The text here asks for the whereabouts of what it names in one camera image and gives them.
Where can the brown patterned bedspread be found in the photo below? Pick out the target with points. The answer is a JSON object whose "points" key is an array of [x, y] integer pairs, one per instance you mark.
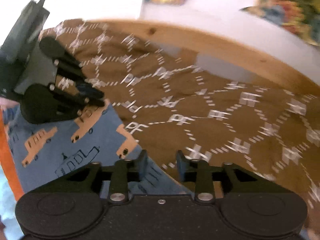
{"points": [[264, 128]]}

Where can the blue car-print pants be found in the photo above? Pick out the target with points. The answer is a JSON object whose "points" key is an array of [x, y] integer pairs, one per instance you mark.
{"points": [[33, 155]]}

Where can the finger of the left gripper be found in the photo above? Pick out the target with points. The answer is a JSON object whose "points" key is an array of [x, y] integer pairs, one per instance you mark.
{"points": [[60, 103], [68, 66]]}

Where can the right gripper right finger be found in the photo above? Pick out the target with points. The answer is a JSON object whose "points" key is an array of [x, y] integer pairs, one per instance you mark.
{"points": [[198, 172]]}

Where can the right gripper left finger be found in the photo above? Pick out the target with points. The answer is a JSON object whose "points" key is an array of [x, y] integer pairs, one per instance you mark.
{"points": [[124, 172]]}

